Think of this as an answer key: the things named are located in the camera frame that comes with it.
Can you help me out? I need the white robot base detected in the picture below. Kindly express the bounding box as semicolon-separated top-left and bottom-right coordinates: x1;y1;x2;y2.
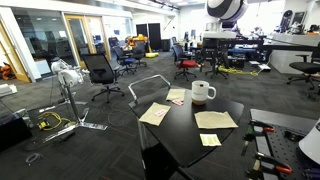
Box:
298;119;320;165

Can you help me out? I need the large brown paper envelope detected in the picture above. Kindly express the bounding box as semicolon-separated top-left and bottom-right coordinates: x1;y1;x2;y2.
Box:
165;88;186;103

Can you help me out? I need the brown envelope with pink note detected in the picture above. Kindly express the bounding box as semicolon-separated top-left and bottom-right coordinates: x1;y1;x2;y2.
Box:
138;101;172;127

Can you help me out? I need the red seat office chair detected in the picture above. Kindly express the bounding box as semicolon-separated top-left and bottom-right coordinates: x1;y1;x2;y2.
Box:
171;44;198;82

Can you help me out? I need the white mug with cork base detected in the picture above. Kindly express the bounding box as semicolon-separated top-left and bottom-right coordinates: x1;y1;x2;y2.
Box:
191;80;217;106

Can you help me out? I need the blue office chair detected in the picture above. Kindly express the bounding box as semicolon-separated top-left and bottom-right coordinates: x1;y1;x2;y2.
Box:
112;45;138;76

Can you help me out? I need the grey table leg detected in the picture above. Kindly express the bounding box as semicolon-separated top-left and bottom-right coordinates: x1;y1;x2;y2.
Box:
137;120;148;153

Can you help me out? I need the black cabinet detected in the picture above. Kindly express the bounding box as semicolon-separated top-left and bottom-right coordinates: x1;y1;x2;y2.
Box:
135;22;163;52

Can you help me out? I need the orange machine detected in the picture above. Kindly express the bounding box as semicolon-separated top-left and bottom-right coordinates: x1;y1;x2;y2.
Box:
124;33;149;51

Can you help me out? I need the plain brown paper envelope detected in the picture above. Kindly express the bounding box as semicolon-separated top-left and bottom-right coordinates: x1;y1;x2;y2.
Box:
194;110;239;130

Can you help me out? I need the black mesh office chair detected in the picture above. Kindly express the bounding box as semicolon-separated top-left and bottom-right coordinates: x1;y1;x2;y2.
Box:
81;53;125;104

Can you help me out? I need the yellow green paper packet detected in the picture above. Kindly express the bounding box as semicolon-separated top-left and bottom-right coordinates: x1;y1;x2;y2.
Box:
199;133;222;148

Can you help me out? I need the white light on metal stand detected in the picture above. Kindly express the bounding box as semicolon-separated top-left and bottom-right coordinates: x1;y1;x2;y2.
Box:
39;59;109;143

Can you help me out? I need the black desk with equipment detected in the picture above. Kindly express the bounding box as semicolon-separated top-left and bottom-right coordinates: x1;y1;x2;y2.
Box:
229;37;273;69

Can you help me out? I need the wooden framed glass door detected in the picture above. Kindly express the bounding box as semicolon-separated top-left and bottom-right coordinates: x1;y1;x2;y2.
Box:
64;14;111;68

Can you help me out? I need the white counter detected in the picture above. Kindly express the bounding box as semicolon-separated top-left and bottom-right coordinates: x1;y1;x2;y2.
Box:
269;32;320;75

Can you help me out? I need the black perforated robot stand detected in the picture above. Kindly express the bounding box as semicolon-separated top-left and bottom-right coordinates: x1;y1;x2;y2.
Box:
249;108;320;180

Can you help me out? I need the flat white box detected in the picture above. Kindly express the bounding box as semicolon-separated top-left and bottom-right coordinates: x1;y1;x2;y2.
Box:
0;83;18;99

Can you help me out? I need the black box on floor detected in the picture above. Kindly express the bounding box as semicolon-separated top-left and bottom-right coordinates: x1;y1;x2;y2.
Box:
0;113;33;152

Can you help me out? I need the small orange robot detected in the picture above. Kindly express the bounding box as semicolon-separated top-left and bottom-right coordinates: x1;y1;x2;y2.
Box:
0;62;16;81

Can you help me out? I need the chrome table handle bar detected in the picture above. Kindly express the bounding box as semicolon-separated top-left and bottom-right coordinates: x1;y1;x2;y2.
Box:
128;74;172;105

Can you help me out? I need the long yellow floor cable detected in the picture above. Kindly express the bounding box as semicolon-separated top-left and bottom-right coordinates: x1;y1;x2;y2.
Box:
218;65;260;77

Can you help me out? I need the yellow cable with plug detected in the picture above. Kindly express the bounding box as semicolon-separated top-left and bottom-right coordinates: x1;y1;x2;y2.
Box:
37;111;73;132

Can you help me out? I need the orange handled black clamp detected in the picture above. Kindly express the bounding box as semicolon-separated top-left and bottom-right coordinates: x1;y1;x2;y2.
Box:
248;119;276;135
246;152;294;179

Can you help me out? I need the small black bracket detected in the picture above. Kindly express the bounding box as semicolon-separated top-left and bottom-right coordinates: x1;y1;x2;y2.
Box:
284;130;301;143

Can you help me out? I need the grey coiled cable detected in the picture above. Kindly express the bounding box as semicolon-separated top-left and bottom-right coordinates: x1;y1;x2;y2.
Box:
25;152;44;165

